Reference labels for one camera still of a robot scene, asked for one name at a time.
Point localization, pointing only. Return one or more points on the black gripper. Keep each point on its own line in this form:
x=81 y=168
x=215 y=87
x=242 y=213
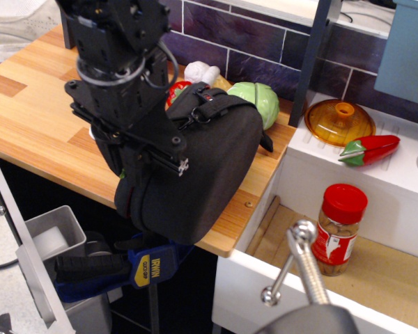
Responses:
x=130 y=125

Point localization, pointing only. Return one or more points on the black zipper bag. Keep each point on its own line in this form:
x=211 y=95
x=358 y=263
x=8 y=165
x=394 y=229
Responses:
x=222 y=133

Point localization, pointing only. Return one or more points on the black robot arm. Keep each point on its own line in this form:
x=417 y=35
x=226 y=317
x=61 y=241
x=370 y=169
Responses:
x=119 y=39

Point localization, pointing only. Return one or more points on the red toy tomato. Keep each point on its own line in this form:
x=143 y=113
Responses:
x=175 y=90

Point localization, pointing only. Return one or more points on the grey metal bin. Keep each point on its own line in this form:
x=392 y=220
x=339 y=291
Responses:
x=57 y=232

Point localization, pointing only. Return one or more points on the blue Irwin bar clamp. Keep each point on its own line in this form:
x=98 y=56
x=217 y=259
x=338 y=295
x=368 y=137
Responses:
x=144 y=260

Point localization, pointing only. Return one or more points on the white toy cauliflower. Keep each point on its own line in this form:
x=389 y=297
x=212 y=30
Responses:
x=201 y=72

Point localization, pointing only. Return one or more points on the green toy cabbage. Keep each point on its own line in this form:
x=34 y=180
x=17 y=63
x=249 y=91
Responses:
x=262 y=96

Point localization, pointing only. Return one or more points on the orange transparent pot lid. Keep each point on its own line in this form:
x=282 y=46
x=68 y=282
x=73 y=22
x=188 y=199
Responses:
x=336 y=123

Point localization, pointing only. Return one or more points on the red lid peanut jar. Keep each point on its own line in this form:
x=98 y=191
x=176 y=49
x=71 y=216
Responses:
x=338 y=223

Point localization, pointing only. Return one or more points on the red toy chili pepper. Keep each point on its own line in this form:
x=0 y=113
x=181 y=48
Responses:
x=367 y=150

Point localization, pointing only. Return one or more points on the blue grey box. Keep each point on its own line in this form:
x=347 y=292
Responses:
x=398 y=71

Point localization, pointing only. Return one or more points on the dark grey shelf post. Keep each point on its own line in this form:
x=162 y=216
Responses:
x=68 y=38

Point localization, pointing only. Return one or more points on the grey upright post right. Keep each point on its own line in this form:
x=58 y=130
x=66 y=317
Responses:
x=327 y=14

